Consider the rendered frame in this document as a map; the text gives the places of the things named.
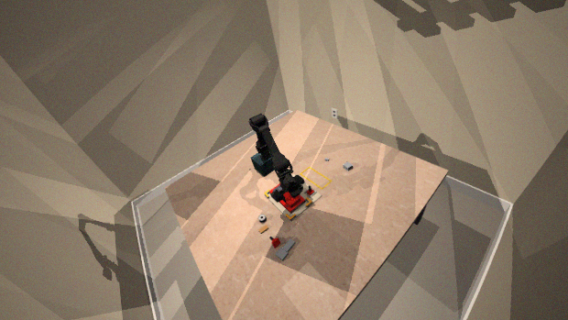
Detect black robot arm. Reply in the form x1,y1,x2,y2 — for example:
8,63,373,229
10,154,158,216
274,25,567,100
249,114,303,198

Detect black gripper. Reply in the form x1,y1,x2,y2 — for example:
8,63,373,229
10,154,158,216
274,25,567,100
270,175,304,202

